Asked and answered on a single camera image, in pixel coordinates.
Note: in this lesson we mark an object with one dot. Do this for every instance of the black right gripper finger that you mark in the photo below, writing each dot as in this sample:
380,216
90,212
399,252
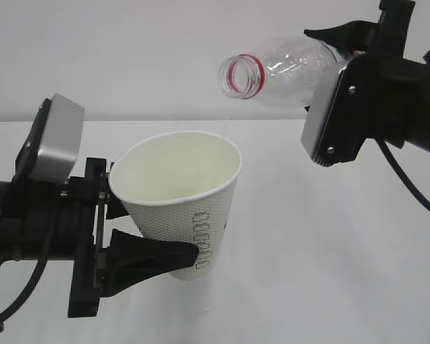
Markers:
354,36

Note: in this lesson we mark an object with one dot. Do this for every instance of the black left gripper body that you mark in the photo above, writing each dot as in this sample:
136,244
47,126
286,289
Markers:
78,219

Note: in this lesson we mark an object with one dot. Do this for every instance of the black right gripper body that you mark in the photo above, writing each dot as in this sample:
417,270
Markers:
393,26

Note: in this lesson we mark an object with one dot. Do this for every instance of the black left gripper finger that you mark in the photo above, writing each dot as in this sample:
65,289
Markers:
115,207
130,260

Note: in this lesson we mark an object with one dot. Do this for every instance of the white paper cup green logo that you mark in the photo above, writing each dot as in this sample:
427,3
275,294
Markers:
179,187

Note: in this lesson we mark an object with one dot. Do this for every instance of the clear water bottle red label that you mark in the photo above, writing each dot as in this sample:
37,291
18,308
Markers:
281,73

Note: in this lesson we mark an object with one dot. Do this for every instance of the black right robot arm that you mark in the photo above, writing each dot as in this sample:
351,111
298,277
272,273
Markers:
376,93

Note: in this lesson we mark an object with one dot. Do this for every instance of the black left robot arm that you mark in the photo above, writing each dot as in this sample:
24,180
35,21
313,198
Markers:
45,221

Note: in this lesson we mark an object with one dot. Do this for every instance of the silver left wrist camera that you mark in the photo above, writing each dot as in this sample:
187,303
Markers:
52,146

